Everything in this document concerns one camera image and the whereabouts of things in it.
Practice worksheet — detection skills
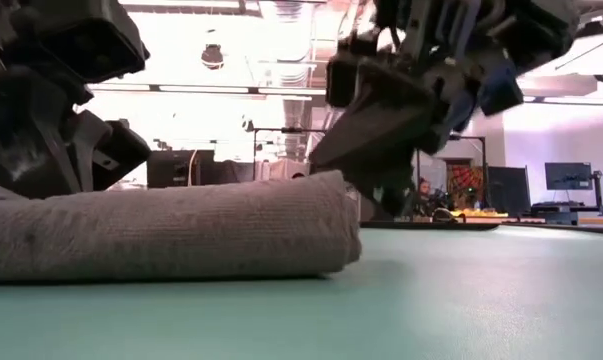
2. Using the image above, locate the black monitor back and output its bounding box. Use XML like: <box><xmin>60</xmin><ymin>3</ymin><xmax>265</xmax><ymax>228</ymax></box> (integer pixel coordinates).
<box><xmin>146</xmin><ymin>148</ymin><xmax>217</xmax><ymax>189</ymax></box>

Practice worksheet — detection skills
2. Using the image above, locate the green table mat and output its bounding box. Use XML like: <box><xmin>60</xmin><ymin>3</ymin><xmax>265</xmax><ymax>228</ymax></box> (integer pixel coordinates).
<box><xmin>0</xmin><ymin>227</ymin><xmax>603</xmax><ymax>360</ymax></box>

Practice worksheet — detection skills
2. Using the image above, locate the black flat monitor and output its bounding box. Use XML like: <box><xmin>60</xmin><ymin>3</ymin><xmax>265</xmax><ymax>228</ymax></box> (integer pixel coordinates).
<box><xmin>544</xmin><ymin>161</ymin><xmax>594</xmax><ymax>192</ymax></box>

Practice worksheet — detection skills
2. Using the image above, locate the silver ventilation duct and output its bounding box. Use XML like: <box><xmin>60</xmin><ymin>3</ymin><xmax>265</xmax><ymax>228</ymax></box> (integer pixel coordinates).
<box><xmin>273</xmin><ymin>0</ymin><xmax>313</xmax><ymax>157</ymax></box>

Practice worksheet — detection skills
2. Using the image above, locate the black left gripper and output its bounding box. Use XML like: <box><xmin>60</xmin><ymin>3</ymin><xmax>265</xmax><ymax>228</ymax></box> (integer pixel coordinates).
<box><xmin>0</xmin><ymin>0</ymin><xmax>152</xmax><ymax>200</ymax></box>

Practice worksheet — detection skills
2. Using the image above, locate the white curtain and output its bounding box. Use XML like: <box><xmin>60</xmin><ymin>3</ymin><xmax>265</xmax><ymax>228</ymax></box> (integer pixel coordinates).
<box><xmin>254</xmin><ymin>158</ymin><xmax>312</xmax><ymax>182</ymax></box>

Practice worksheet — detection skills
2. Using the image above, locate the yellow object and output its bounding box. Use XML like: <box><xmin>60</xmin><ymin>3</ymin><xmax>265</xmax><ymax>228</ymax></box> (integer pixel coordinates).
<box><xmin>449</xmin><ymin>208</ymin><xmax>508</xmax><ymax>218</ymax></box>

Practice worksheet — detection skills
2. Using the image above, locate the black monitor stand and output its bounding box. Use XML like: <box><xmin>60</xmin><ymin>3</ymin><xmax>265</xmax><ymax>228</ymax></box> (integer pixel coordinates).
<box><xmin>590</xmin><ymin>169</ymin><xmax>603</xmax><ymax>217</ymax></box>

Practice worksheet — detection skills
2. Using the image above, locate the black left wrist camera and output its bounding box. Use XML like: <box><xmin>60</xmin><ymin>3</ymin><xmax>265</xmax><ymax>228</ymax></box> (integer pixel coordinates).
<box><xmin>10</xmin><ymin>0</ymin><xmax>151</xmax><ymax>84</ymax></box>

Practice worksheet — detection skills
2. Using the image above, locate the person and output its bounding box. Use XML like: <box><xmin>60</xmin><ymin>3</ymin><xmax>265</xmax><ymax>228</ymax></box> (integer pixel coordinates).
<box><xmin>414</xmin><ymin>178</ymin><xmax>435</xmax><ymax>217</ymax></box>

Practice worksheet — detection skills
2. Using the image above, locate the red patterned wall hanging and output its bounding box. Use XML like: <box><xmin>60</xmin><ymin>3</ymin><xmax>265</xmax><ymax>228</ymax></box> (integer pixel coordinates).
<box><xmin>446</xmin><ymin>164</ymin><xmax>485</xmax><ymax>210</ymax></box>

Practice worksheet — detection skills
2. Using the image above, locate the wooden workbench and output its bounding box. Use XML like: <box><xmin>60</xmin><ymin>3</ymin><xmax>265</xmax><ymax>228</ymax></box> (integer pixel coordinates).
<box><xmin>450</xmin><ymin>214</ymin><xmax>603</xmax><ymax>227</ymax></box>

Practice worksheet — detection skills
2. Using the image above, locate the grey terry towel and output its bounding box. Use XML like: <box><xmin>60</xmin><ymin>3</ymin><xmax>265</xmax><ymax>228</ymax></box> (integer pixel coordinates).
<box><xmin>0</xmin><ymin>169</ymin><xmax>363</xmax><ymax>284</ymax></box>

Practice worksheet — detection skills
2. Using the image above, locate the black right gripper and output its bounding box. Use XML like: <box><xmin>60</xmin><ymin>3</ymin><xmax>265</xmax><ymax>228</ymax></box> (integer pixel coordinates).
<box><xmin>308</xmin><ymin>0</ymin><xmax>525</xmax><ymax>216</ymax></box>

